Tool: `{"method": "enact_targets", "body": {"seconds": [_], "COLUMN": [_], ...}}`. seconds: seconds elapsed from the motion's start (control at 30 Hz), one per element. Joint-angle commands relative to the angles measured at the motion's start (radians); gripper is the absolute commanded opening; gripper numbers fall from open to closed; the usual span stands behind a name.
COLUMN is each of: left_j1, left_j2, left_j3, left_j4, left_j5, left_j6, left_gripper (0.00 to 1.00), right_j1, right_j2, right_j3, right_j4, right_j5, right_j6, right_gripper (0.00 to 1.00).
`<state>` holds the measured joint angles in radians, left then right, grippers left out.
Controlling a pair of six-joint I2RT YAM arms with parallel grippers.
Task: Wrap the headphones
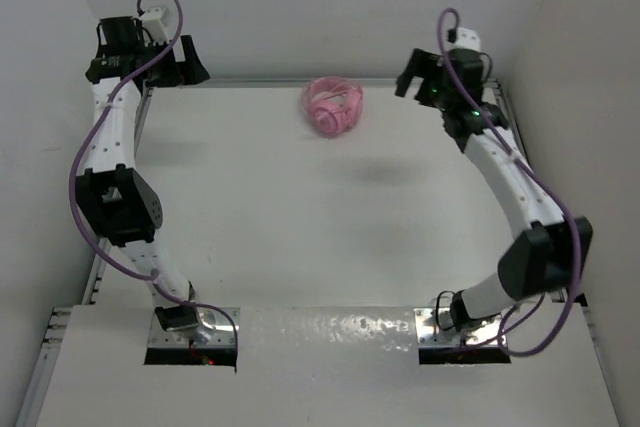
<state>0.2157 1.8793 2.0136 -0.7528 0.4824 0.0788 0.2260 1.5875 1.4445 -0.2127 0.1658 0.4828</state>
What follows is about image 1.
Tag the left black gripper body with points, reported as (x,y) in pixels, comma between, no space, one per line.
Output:
(166,72)

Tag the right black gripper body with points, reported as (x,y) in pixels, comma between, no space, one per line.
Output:
(434,94)

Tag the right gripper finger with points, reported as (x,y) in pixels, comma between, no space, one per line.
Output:
(423,64)
(405,80)

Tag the pink headphones with cable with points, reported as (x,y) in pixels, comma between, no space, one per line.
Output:
(333,105)

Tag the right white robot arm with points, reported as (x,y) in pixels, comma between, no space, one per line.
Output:
(549,248)

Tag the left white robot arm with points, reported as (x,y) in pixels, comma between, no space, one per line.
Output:
(116,201)

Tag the white front cover board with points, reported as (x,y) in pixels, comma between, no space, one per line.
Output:
(316,367)

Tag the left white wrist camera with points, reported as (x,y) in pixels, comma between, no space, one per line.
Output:
(155,22)

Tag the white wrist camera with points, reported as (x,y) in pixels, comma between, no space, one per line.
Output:
(464,38)
(155,22)

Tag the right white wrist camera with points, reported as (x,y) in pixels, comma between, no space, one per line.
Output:
(464,38)

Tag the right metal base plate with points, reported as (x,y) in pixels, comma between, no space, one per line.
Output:
(434,330)

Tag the metal base plate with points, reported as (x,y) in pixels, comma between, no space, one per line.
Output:
(434,330)
(212,330)

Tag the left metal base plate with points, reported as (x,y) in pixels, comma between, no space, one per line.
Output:
(212,330)

